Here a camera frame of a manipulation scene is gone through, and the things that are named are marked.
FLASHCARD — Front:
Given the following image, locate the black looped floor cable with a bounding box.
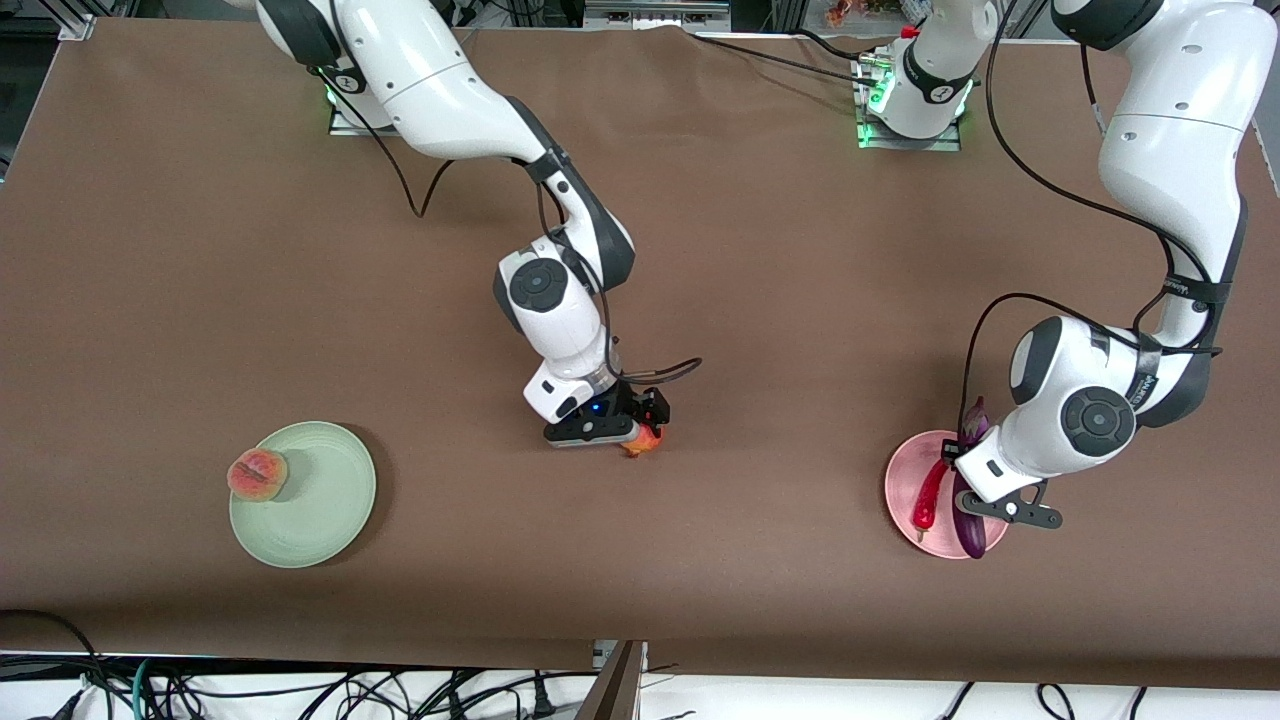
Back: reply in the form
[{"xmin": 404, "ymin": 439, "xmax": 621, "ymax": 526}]
[{"xmin": 0, "ymin": 609, "xmax": 113, "ymax": 720}]

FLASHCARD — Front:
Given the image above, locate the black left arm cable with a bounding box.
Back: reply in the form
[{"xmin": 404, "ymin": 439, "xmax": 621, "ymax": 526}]
[{"xmin": 957, "ymin": 0, "xmax": 1223, "ymax": 446}]

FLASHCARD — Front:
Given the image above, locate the short thin black cable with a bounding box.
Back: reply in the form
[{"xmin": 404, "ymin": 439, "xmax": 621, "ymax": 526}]
[{"xmin": 795, "ymin": 28, "xmax": 867, "ymax": 62}]

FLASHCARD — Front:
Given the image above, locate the purple eggplant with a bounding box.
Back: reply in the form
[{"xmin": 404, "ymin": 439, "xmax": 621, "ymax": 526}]
[{"xmin": 949, "ymin": 397, "xmax": 994, "ymax": 560}]

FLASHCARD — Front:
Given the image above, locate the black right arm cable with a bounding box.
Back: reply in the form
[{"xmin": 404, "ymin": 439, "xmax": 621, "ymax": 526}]
[{"xmin": 318, "ymin": 68, "xmax": 704, "ymax": 386}]

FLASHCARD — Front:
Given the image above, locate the black floor cable tangle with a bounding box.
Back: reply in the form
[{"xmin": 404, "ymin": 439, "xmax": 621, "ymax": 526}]
[{"xmin": 150, "ymin": 666, "xmax": 601, "ymax": 720}]

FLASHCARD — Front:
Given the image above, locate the pink plate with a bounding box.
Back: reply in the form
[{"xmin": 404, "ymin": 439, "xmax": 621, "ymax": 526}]
[{"xmin": 884, "ymin": 430, "xmax": 1013, "ymax": 560}]

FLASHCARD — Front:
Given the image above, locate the aluminium profile post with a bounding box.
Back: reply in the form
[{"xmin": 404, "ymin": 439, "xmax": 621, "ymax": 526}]
[{"xmin": 574, "ymin": 640, "xmax": 650, "ymax": 720}]

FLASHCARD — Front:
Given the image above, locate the yellow-pink peach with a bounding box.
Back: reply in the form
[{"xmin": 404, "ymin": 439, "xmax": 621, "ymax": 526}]
[{"xmin": 226, "ymin": 449, "xmax": 290, "ymax": 503}]

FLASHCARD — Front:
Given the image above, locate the pale green plate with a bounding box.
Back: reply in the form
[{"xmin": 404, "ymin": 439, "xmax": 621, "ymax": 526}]
[{"xmin": 229, "ymin": 421, "xmax": 379, "ymax": 570}]

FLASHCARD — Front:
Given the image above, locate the long thin black cable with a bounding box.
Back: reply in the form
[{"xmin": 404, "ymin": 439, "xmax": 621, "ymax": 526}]
[{"xmin": 690, "ymin": 33, "xmax": 881, "ymax": 87}]

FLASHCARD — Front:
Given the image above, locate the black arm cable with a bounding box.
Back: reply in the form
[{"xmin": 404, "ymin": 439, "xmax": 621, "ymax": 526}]
[
  {"xmin": 318, "ymin": 68, "xmax": 704, "ymax": 386},
  {"xmin": 957, "ymin": 0, "xmax": 1223, "ymax": 446}
]

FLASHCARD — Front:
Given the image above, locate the red chili pepper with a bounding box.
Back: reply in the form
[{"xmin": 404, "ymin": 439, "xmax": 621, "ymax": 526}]
[{"xmin": 911, "ymin": 457, "xmax": 952, "ymax": 545}]

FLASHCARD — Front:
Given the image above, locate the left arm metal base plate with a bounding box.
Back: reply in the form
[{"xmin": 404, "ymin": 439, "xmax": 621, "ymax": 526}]
[{"xmin": 855, "ymin": 52, "xmax": 964, "ymax": 152}]

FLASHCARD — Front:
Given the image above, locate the brown table cover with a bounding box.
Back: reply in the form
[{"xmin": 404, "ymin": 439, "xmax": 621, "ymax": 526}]
[{"xmin": 0, "ymin": 18, "xmax": 1280, "ymax": 691}]

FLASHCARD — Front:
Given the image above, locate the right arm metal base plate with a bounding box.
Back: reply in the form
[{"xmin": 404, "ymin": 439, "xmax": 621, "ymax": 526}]
[{"xmin": 328, "ymin": 85, "xmax": 401, "ymax": 138}]

